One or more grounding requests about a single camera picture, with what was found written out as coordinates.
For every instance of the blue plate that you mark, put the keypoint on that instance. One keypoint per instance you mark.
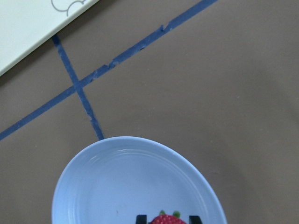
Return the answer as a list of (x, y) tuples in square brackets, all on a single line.
[(114, 180)]

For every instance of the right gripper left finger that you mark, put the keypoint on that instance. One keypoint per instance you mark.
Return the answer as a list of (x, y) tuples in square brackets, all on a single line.
[(141, 219)]

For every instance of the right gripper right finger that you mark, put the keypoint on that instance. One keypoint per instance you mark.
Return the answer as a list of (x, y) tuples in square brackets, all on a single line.
[(194, 220)]

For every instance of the cream bear tray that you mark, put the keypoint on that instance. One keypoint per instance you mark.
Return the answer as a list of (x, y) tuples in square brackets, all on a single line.
[(26, 24)]

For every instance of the red strawberry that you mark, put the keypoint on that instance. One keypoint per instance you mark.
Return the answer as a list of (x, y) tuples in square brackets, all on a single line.
[(165, 218)]

